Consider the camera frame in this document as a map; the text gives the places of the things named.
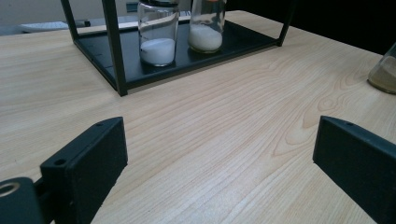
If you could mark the black metal two-tier rack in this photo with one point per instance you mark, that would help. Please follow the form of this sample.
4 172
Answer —
186 59

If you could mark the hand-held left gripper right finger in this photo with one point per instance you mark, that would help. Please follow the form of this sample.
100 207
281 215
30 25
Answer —
358 161

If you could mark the silver-lid jar of white powder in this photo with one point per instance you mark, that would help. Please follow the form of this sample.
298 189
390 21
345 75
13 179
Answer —
158 46

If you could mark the white flat object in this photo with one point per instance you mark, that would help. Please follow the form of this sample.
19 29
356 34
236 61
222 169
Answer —
43 25

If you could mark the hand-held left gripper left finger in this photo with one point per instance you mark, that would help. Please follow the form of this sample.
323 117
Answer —
90 165

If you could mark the white-lid jar of brown powder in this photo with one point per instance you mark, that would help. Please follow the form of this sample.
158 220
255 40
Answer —
386 74

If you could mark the white-lid jar of white powder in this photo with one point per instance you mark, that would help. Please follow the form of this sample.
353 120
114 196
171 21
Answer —
205 35

